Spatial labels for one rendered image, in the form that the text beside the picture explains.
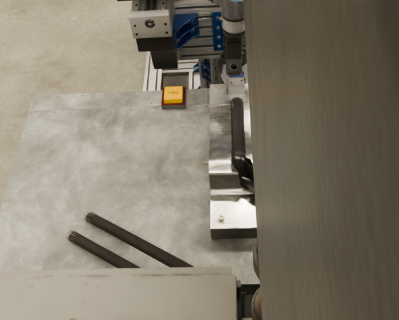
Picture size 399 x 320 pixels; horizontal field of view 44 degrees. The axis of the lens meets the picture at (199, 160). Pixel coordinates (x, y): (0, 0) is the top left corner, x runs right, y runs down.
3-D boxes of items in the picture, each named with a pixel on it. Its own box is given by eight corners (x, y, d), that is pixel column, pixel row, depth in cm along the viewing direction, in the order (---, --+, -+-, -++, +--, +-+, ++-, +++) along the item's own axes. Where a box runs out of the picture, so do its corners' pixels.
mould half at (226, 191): (211, 103, 165) (209, 73, 154) (290, 100, 163) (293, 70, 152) (211, 239, 135) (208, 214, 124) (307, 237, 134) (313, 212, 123)
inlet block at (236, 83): (228, 68, 163) (228, 56, 159) (242, 68, 163) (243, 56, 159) (228, 98, 156) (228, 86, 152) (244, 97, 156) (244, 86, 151)
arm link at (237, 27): (249, 21, 133) (219, 23, 133) (249, 35, 136) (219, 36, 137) (248, 4, 137) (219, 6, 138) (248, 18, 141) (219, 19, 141)
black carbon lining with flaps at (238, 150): (229, 101, 155) (228, 80, 147) (280, 100, 154) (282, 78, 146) (231, 197, 135) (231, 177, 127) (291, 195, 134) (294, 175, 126)
